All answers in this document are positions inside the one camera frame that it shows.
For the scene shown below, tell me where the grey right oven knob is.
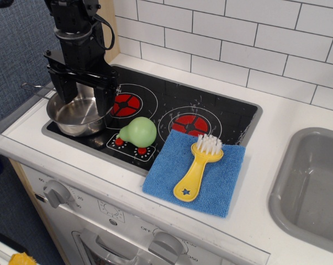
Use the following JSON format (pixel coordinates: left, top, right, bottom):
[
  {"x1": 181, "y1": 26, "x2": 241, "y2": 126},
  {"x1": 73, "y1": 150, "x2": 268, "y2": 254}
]
[{"x1": 148, "y1": 232, "x2": 184, "y2": 264}]

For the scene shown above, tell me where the grey oven knob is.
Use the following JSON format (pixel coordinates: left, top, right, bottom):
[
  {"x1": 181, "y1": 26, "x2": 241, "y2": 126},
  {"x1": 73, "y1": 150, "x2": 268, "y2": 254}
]
[
  {"x1": 44, "y1": 180, "x2": 71, "y2": 209},
  {"x1": 148, "y1": 232, "x2": 184, "y2": 264}
]

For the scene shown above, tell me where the blue microfibre cloth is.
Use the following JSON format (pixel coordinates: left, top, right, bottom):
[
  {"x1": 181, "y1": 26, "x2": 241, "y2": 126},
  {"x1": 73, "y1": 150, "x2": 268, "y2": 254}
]
[{"x1": 142, "y1": 130, "x2": 245, "y2": 218}]

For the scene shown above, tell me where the small steel saucepan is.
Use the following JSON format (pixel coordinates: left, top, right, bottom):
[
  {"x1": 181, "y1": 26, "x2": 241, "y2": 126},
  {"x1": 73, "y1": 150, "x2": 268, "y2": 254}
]
[{"x1": 20, "y1": 82, "x2": 114, "y2": 138}]

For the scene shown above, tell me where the white toy oven front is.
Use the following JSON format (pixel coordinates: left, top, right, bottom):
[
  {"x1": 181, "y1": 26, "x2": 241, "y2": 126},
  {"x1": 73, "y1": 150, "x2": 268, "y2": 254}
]
[{"x1": 23, "y1": 166, "x2": 269, "y2": 264}]

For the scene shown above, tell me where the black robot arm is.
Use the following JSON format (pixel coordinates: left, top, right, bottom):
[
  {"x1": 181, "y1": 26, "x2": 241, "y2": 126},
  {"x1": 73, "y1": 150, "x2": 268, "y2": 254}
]
[{"x1": 45, "y1": 1, "x2": 119, "y2": 116}]

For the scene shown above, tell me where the yellow object at corner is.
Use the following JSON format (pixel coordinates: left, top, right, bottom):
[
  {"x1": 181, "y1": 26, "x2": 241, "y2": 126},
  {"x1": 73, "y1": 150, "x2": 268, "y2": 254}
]
[{"x1": 8, "y1": 252, "x2": 37, "y2": 265}]

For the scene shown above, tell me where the grey sink basin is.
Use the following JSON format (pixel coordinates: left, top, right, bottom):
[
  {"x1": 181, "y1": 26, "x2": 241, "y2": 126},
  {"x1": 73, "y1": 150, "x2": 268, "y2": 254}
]
[{"x1": 268, "y1": 128, "x2": 333, "y2": 253}]

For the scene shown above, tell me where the yellow dish brush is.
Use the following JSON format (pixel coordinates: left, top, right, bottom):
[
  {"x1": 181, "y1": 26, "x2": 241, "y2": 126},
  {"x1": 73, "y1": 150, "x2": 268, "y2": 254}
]
[{"x1": 173, "y1": 134, "x2": 224, "y2": 202}]

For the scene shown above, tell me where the green toy pear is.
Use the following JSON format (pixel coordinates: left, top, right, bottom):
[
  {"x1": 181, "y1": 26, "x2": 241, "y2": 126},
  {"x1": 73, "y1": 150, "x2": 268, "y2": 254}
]
[{"x1": 117, "y1": 116, "x2": 157, "y2": 148}]

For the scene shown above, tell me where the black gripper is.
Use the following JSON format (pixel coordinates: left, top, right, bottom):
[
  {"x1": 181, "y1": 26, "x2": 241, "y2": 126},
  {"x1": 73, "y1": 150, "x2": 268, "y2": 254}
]
[{"x1": 45, "y1": 27, "x2": 118, "y2": 116}]

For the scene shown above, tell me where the grey left oven knob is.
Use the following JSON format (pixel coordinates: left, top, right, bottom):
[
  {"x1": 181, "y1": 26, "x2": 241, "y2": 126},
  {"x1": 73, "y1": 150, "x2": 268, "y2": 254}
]
[{"x1": 44, "y1": 180, "x2": 71, "y2": 209}]

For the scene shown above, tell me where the black toy cooktop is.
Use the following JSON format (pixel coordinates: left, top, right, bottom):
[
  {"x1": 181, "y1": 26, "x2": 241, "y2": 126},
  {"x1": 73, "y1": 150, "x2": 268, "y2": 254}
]
[{"x1": 43, "y1": 66, "x2": 262, "y2": 176}]

